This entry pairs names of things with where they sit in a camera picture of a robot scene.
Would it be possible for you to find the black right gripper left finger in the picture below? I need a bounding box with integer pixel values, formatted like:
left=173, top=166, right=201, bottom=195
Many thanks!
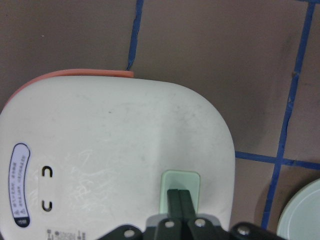
left=167, top=189, right=181, bottom=219

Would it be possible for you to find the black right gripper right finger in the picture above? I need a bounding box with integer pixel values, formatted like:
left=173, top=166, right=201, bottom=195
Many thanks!
left=178, top=189, right=196, bottom=220

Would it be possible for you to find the white rice cooker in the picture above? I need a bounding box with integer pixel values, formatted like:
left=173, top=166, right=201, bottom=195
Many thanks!
left=0, top=75, right=235, bottom=240

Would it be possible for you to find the green plate near right arm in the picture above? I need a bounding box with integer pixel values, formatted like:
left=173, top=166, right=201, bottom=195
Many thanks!
left=276, top=179, right=320, bottom=240

